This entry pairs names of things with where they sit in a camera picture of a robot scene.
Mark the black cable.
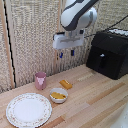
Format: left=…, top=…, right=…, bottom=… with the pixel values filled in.
left=84, top=14, right=128, bottom=38

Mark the golden bread piece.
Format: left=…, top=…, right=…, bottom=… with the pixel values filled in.
left=59, top=79, right=73, bottom=90

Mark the black toaster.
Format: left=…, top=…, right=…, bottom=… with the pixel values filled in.
left=85, top=28, right=128, bottom=81

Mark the yellow food in bowl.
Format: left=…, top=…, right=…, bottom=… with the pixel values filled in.
left=50, top=92, right=67, bottom=101

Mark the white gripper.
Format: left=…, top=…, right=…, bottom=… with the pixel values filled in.
left=52, top=28, right=86, bottom=60

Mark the pink cup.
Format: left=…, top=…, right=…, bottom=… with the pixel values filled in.
left=34, top=71, right=48, bottom=91

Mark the small white bowl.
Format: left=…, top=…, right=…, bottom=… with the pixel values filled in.
left=49, top=87, right=69, bottom=104

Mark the white floral-rimmed plate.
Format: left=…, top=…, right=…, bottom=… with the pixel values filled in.
left=5, top=92, right=53, bottom=128

